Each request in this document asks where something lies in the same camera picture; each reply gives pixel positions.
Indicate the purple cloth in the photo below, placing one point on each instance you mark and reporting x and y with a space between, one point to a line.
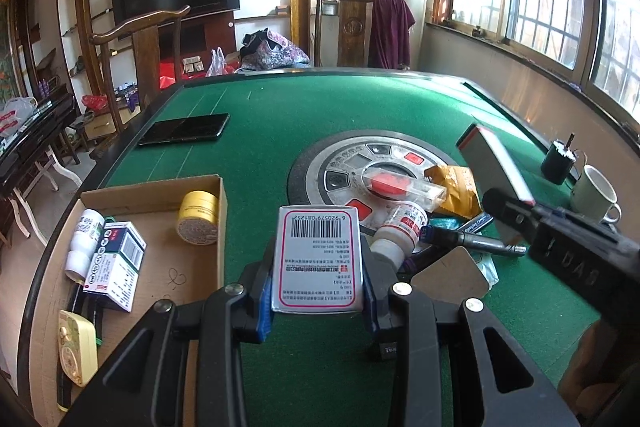
392 32

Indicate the white bottle red label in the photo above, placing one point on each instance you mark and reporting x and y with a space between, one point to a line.
400 232

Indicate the clear case red insert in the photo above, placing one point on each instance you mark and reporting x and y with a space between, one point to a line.
400 184

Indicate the black cylindrical cup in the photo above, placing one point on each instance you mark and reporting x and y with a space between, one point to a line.
557 159

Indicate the red white carton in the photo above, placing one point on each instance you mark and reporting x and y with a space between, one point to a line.
495 157

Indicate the black marker blue cap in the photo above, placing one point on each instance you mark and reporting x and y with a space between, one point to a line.
475 243

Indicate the brown cardboard box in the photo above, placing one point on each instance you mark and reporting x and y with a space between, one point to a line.
160 272

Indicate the round table centre panel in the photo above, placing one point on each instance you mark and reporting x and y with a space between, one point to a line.
330 157

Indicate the wooden armchair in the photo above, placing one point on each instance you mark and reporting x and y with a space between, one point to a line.
145 72

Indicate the white plastic bag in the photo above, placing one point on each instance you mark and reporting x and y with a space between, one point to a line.
216 64

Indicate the carved wooden chair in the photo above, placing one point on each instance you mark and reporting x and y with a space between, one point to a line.
350 32

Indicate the white cup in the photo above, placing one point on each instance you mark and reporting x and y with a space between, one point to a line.
592 194

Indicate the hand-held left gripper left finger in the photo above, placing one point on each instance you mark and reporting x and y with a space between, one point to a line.
264 312

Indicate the floral bag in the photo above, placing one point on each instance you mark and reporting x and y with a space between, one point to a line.
270 52

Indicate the white plastic bottle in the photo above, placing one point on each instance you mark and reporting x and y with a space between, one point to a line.
86 237

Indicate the yellow snack packet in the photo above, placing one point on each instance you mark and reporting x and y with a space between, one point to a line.
457 192

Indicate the blue white medicine box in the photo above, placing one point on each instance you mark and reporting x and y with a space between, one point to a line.
115 267

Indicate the white folding table legs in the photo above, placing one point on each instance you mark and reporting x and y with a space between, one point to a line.
50 172

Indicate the pale yellow case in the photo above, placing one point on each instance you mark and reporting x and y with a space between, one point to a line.
77 347

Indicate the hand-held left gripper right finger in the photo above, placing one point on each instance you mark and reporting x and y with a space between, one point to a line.
371 314

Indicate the yellow tape roll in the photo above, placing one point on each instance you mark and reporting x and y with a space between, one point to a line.
197 219

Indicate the person's right forearm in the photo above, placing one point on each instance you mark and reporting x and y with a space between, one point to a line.
585 367

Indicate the pink white medicine box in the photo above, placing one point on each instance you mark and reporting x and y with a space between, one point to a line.
317 257

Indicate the black smartphone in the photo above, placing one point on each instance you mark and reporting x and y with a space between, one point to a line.
185 128

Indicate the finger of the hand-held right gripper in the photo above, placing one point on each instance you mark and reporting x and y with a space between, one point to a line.
515 219

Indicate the teal tissue packet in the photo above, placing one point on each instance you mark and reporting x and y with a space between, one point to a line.
489 269

